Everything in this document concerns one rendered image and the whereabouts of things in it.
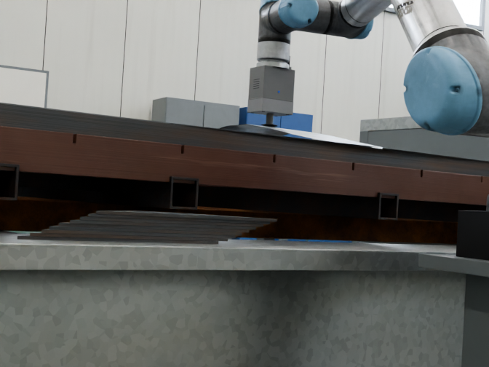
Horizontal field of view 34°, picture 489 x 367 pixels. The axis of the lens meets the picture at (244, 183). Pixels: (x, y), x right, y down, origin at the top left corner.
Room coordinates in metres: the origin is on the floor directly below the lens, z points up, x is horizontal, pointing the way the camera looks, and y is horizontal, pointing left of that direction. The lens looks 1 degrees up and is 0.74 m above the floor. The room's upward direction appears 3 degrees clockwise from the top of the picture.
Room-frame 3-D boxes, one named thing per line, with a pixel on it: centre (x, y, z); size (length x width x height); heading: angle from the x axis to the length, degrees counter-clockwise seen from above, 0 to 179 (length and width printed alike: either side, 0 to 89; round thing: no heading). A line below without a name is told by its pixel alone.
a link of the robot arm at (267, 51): (1.83, -0.05, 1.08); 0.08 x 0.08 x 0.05
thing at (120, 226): (1.14, 0.14, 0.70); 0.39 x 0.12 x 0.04; 125
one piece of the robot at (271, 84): (1.84, -0.04, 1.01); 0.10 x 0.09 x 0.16; 32
